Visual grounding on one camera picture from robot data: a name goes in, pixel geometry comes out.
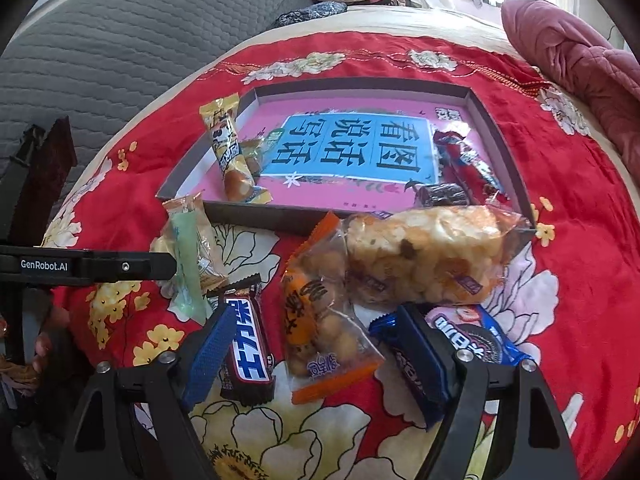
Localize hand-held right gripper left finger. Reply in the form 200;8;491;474
56;305;238;480

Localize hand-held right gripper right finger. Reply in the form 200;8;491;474
400;302;581;480

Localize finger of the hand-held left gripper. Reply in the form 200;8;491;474
85;252;178;283

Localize black chocolate bar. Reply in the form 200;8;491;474
206;274;277;407

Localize pale green snack packet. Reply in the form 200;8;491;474
167;209;213;327

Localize blue cookie packet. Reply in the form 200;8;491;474
369;304;537;432

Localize clear pastry packet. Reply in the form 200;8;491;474
161;194;227;292

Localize large puffed rice cake packet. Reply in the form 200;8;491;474
344;204;532;312

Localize orange packet of round snacks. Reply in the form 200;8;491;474
281;211;387;406

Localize shallow brown cardboard box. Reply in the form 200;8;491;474
156;77;537;238

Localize long yellow candy packet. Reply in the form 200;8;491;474
199;92;273;206

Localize dark brown candy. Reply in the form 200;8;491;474
416;184;470;209

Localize small orange green packet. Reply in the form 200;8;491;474
242;129;283;173

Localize red snack packet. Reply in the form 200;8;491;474
431;129;507;203

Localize person's left hand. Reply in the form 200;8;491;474
30;305;71;375

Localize red floral blanket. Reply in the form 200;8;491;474
42;30;640;480

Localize pink book with blue label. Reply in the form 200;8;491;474
192;95;493;213

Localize grey quilted headboard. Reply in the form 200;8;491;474
0;0;311;241

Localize dark floral pillow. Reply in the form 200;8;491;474
274;1;348;28

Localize pink quilted duvet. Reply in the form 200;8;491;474
500;0;640;186

